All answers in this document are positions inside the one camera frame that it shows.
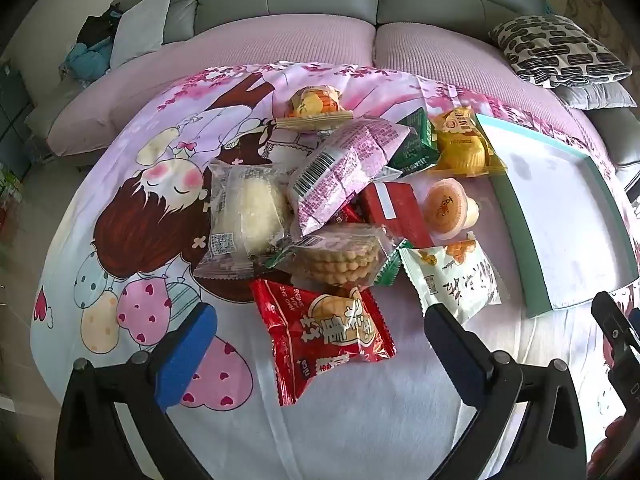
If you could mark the teal-edged white box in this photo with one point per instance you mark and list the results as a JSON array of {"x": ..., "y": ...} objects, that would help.
[{"x": 550, "y": 200}]

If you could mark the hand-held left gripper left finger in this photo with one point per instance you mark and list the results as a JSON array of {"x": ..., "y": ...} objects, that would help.
[{"x": 185, "y": 355}]

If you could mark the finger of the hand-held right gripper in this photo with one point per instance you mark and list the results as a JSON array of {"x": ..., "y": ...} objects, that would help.
[{"x": 607, "y": 315}]

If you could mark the white green snack packet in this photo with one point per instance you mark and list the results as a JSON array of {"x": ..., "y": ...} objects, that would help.
[{"x": 455, "y": 272}]

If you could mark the light grey pillow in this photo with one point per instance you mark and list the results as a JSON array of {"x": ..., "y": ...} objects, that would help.
[{"x": 142, "y": 25}]

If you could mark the person's right hand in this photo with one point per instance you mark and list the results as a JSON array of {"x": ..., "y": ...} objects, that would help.
[{"x": 620, "y": 442}]

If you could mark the clear white bun packet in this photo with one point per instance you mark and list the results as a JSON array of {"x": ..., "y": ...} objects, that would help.
[{"x": 245, "y": 210}]

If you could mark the printed cartoon blanket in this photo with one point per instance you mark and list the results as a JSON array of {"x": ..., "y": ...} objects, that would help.
[{"x": 150, "y": 220}]

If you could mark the red box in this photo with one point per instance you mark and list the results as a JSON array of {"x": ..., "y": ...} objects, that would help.
[{"x": 395, "y": 207}]

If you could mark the beige orange snack packet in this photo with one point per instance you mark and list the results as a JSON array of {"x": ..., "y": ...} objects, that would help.
[{"x": 312, "y": 102}]

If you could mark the yellow cake packet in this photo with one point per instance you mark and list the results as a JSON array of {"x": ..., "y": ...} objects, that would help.
[{"x": 465, "y": 145}]

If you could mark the teal cloth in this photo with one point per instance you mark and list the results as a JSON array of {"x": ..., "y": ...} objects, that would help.
[{"x": 90, "y": 60}]

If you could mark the green-edged cookie packet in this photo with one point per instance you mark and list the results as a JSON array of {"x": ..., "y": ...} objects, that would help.
[{"x": 340, "y": 257}]

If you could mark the beige patterned curtain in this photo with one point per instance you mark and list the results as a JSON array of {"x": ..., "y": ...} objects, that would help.
[{"x": 585, "y": 10}]

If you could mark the dark cabinet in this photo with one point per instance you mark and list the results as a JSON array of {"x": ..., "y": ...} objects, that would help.
[{"x": 12, "y": 105}]

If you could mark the pink ribbed sofa cover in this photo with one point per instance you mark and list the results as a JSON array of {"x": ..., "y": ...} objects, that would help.
[{"x": 280, "y": 45}]

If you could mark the pink snack packet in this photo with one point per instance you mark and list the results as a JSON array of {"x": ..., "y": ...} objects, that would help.
[{"x": 345, "y": 170}]

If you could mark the orange jelly cup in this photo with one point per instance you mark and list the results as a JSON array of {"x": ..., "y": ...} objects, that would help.
[{"x": 442, "y": 205}]

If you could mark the black white patterned pillow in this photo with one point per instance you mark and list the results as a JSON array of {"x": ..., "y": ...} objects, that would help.
[{"x": 555, "y": 47}]

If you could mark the small red snack packet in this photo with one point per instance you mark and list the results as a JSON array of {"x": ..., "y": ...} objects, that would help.
[{"x": 347, "y": 214}]

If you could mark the dark cloth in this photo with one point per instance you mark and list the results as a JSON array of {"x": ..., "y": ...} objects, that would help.
[{"x": 95, "y": 27}]

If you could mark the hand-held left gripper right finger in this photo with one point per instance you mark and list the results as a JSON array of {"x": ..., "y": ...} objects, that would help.
[{"x": 460, "y": 355}]

